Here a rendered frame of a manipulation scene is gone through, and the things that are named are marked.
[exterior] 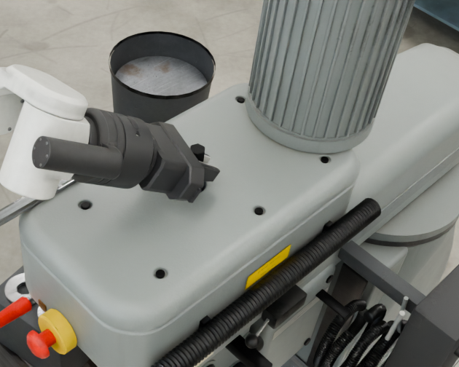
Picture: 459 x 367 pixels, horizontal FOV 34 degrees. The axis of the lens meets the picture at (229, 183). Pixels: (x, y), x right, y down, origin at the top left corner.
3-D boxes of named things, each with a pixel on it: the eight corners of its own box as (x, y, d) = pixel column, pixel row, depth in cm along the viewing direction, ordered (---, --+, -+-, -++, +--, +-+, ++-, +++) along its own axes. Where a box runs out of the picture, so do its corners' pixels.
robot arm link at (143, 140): (138, 159, 102) (64, 146, 93) (174, 105, 98) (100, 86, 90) (178, 223, 95) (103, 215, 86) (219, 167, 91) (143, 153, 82)
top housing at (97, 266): (127, 406, 94) (131, 336, 83) (8, 279, 106) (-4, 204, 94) (350, 227, 121) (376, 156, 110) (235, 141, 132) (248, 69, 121)
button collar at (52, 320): (65, 362, 98) (64, 338, 93) (38, 333, 100) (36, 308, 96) (78, 354, 99) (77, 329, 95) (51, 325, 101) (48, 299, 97)
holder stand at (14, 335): (62, 388, 178) (59, 342, 163) (-5, 339, 185) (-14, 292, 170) (95, 353, 185) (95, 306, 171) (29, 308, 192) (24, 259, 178)
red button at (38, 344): (41, 367, 96) (40, 350, 93) (23, 347, 97) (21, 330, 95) (63, 352, 98) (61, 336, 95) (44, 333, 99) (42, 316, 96)
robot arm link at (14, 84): (74, 178, 84) (6, 129, 91) (101, 105, 82) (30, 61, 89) (28, 175, 79) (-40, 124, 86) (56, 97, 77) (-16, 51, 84)
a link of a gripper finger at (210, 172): (208, 181, 101) (173, 175, 96) (220, 164, 100) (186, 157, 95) (213, 189, 100) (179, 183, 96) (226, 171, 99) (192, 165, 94)
